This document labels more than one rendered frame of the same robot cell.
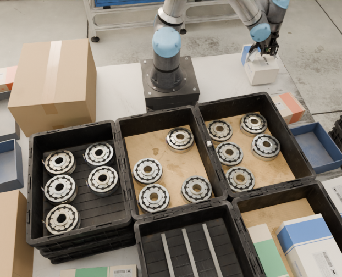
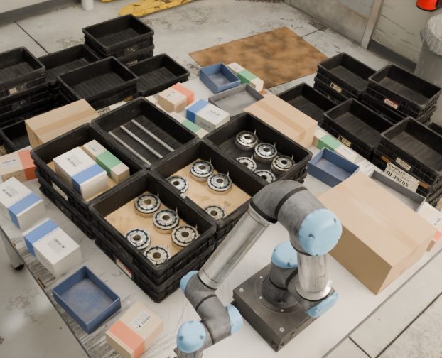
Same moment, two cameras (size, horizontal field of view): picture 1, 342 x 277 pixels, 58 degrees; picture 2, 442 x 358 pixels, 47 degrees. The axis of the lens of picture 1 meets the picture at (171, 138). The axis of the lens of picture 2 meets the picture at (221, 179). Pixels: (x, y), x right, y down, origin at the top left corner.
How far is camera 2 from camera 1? 202 cm
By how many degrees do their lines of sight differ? 76
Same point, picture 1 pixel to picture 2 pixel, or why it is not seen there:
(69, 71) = (357, 219)
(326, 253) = (74, 166)
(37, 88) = (360, 192)
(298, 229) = (94, 172)
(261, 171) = (132, 224)
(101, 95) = (336, 268)
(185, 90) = (250, 284)
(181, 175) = (195, 195)
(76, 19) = not seen: outside the picture
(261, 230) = (119, 170)
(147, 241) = not seen: hidden behind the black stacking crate
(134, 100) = not seen: hidden behind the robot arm
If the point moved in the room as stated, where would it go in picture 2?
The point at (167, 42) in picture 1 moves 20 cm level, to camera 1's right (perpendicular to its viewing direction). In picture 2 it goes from (283, 246) to (234, 270)
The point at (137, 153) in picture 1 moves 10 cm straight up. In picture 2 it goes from (239, 196) to (241, 180)
